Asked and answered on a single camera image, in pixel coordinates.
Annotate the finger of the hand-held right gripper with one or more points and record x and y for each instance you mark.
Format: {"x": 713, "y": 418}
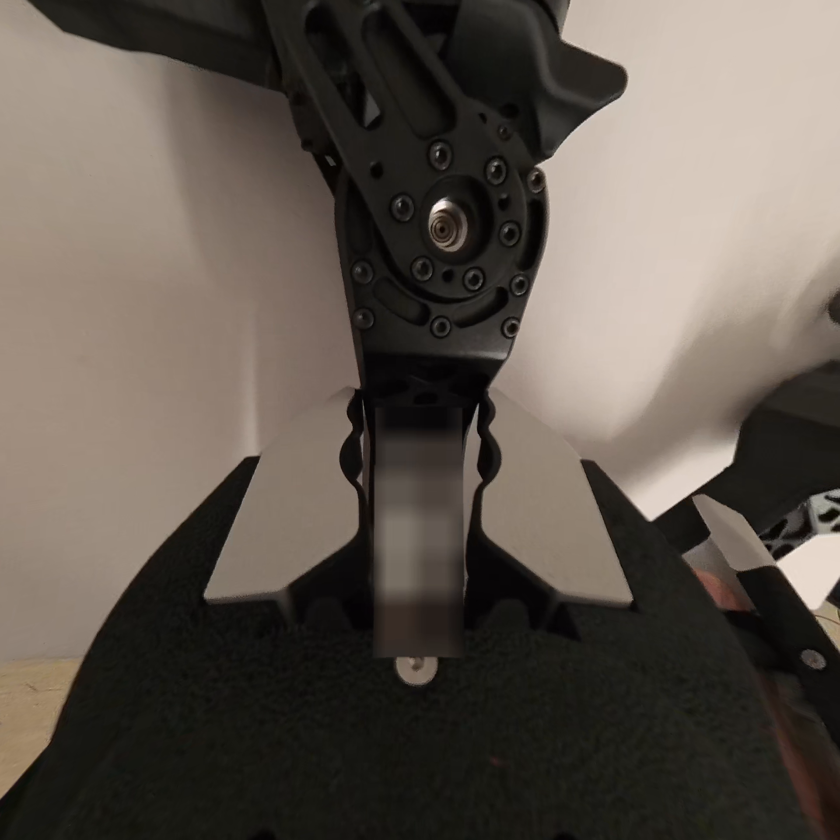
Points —
{"x": 738, "y": 538}

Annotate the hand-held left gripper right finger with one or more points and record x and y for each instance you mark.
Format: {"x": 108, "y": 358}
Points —
{"x": 544, "y": 518}

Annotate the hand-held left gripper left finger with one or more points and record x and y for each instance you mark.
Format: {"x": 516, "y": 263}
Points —
{"x": 289, "y": 518}

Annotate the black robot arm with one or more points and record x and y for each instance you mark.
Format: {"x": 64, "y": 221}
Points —
{"x": 446, "y": 295}

